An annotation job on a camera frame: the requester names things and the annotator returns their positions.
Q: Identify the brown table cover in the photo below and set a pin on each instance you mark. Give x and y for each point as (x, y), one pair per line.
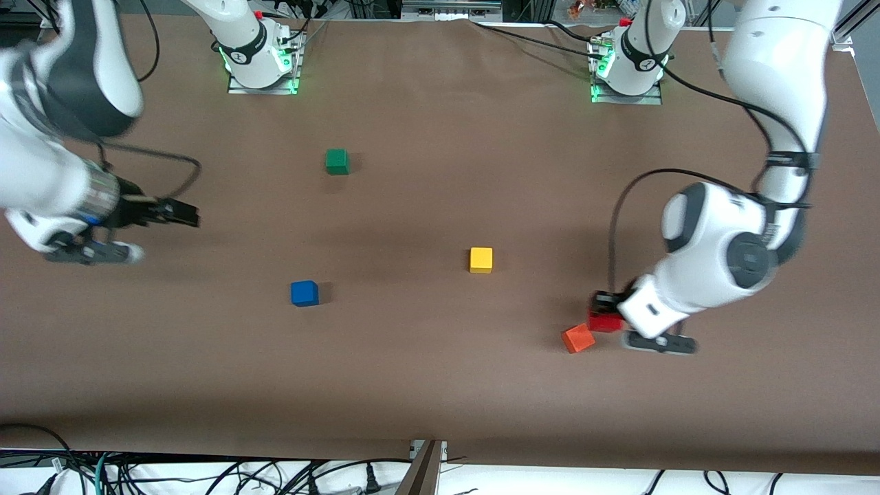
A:
(412, 385)

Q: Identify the black power plug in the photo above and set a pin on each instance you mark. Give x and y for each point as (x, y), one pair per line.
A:
(372, 481)

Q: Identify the blue wooden block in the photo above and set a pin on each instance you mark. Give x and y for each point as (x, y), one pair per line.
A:
(304, 293)

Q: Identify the orange wooden block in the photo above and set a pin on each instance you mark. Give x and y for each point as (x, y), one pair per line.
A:
(577, 339)

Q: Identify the red wooden block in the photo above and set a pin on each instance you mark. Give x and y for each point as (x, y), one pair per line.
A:
(605, 323)

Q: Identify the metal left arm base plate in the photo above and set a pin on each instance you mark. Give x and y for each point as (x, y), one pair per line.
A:
(653, 100)

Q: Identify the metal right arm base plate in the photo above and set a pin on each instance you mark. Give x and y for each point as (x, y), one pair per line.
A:
(289, 88)

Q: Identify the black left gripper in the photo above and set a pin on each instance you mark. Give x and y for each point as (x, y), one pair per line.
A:
(603, 301)

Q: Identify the silver power strip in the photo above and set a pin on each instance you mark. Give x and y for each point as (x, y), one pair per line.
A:
(450, 7)

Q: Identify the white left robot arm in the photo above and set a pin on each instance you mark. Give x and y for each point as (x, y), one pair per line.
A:
(722, 254)

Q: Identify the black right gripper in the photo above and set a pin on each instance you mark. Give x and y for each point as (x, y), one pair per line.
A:
(135, 209)

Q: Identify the yellow wooden block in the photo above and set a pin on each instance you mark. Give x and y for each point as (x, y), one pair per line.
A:
(481, 260)

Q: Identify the aluminium corner rail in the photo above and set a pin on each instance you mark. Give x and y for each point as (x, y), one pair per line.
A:
(844, 34)

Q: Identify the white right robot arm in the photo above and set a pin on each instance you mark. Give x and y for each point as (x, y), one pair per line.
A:
(89, 69)

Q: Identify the green wooden block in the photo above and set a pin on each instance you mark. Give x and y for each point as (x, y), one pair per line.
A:
(337, 162)

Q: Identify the aluminium frame profile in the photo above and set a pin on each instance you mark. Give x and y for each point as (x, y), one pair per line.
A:
(423, 474)

